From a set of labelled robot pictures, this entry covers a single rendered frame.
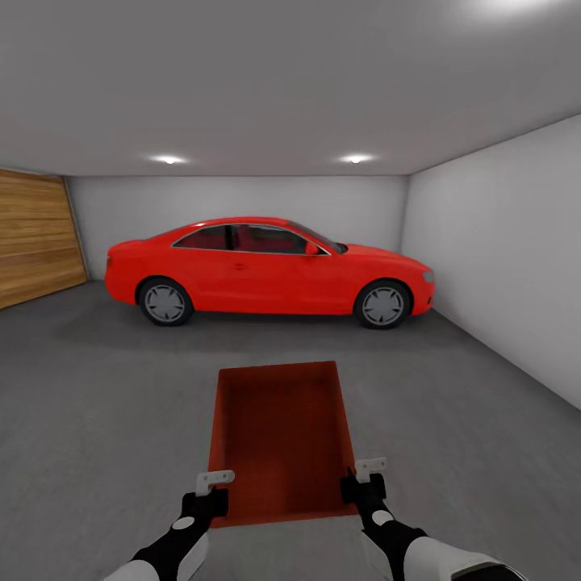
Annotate storage box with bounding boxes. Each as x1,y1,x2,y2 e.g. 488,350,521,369
207,361,359,529

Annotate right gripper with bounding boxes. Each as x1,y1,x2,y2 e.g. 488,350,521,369
341,473,387,510

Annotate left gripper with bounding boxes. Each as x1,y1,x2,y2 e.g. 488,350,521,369
182,488,228,523

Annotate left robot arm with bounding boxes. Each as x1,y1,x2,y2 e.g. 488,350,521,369
102,470,235,581

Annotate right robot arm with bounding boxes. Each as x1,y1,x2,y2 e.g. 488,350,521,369
341,457,529,581

